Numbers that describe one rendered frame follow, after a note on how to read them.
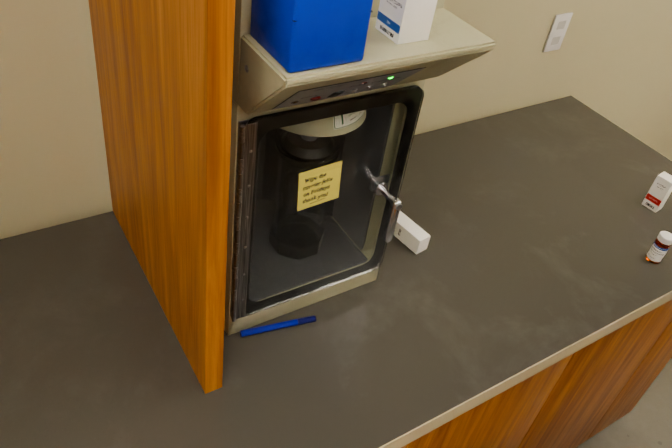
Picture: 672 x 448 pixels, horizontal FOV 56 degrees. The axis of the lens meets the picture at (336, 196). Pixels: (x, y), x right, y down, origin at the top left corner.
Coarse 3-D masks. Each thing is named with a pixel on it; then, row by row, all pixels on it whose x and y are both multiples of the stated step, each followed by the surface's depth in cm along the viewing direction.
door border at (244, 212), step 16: (256, 128) 84; (240, 144) 84; (256, 144) 86; (240, 176) 88; (240, 208) 91; (240, 240) 96; (240, 256) 98; (240, 272) 101; (240, 288) 103; (240, 304) 106
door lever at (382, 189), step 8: (384, 184) 106; (376, 192) 106; (384, 192) 106; (392, 200) 104; (400, 200) 104; (392, 208) 104; (400, 208) 104; (392, 216) 105; (392, 224) 106; (384, 232) 108; (392, 232) 108; (384, 240) 109
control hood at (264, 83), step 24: (432, 24) 86; (456, 24) 87; (384, 48) 78; (408, 48) 79; (432, 48) 80; (456, 48) 81; (480, 48) 83; (240, 72) 78; (264, 72) 73; (288, 72) 70; (312, 72) 71; (336, 72) 72; (360, 72) 74; (384, 72) 78; (432, 72) 89; (240, 96) 80; (264, 96) 74; (288, 96) 75
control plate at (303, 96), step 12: (408, 72) 83; (336, 84) 76; (348, 84) 78; (360, 84) 81; (372, 84) 84; (300, 96) 77; (312, 96) 80; (324, 96) 82; (336, 96) 85; (276, 108) 81
